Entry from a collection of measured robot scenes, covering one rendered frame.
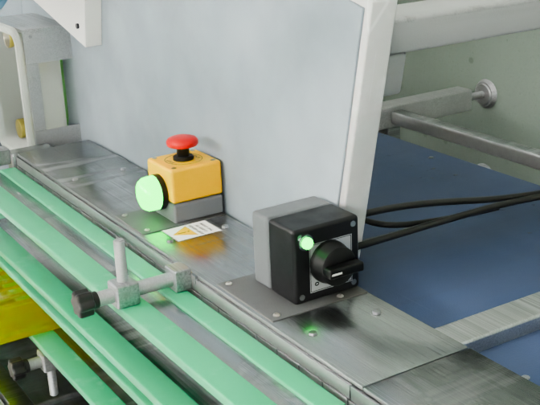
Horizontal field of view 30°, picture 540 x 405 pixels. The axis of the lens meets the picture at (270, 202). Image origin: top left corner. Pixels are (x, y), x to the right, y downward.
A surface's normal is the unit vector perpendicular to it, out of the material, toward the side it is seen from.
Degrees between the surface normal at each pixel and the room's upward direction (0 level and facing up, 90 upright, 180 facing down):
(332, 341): 90
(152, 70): 0
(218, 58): 0
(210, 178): 90
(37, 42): 90
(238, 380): 90
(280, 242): 0
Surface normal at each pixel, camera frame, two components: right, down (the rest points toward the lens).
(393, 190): -0.04, -0.94
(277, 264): -0.85, 0.21
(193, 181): 0.53, 0.26
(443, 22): 0.52, 0.47
